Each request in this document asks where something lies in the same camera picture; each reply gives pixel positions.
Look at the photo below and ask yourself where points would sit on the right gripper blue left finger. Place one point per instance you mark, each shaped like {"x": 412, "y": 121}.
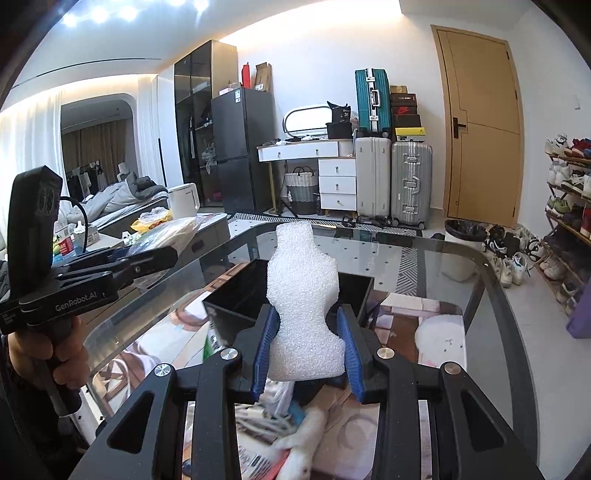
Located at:
{"x": 261, "y": 363}

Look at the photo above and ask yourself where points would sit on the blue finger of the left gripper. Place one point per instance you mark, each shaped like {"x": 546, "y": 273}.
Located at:
{"x": 139, "y": 265}
{"x": 106, "y": 258}

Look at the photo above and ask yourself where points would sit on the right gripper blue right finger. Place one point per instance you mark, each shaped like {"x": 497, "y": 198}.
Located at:
{"x": 350, "y": 332}

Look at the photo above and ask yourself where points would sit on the white foam block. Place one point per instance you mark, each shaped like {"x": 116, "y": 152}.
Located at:
{"x": 302, "y": 286}

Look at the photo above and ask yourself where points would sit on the white blue plush toy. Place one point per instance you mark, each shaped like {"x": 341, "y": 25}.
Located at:
{"x": 301, "y": 445}

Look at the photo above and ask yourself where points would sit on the person's left hand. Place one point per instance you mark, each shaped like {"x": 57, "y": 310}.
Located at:
{"x": 25, "y": 348}

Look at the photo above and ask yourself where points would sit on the black storage bin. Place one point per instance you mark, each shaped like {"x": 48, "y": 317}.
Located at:
{"x": 235, "y": 305}

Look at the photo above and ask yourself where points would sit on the grey white side cabinet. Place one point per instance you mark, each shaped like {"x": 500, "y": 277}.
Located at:
{"x": 191, "y": 237}

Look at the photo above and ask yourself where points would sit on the white electric kettle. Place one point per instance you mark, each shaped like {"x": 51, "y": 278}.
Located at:
{"x": 183, "y": 200}

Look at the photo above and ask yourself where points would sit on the anime printed desk mat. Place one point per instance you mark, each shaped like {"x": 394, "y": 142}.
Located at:
{"x": 424, "y": 331}

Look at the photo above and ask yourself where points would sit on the woven laundry basket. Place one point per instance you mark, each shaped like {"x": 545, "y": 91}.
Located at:
{"x": 302, "y": 190}

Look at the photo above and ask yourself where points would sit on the white trash bin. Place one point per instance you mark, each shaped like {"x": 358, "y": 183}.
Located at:
{"x": 464, "y": 234}

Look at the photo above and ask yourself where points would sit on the white drawer desk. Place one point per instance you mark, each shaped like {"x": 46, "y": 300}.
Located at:
{"x": 336, "y": 166}

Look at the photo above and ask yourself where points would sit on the black refrigerator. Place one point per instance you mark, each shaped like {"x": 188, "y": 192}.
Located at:
{"x": 243, "y": 120}

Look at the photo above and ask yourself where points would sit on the white suitcase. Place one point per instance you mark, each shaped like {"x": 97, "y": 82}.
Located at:
{"x": 373, "y": 176}

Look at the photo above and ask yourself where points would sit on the black glass cabinet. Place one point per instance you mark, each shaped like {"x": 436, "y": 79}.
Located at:
{"x": 198, "y": 79}

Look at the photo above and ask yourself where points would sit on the oval desk mirror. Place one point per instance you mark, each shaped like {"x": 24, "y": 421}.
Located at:
{"x": 310, "y": 121}

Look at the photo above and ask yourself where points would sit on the black bag on desk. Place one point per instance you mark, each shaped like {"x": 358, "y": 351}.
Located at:
{"x": 340, "y": 127}

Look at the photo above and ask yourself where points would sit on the silver ribbed suitcase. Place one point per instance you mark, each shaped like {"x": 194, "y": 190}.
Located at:
{"x": 411, "y": 183}

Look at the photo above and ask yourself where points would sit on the purple bag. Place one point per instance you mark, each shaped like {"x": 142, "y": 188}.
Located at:
{"x": 579, "y": 324}

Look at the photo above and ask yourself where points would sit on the stacked shoe boxes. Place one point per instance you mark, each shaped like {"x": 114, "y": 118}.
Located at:
{"x": 407, "y": 122}

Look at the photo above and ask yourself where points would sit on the wooden shoe rack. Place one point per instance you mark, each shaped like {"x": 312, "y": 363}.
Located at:
{"x": 566, "y": 265}

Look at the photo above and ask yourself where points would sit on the teal suitcase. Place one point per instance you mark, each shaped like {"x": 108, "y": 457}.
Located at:
{"x": 373, "y": 97}

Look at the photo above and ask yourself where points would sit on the tan wooden door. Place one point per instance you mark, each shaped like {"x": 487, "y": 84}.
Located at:
{"x": 484, "y": 127}

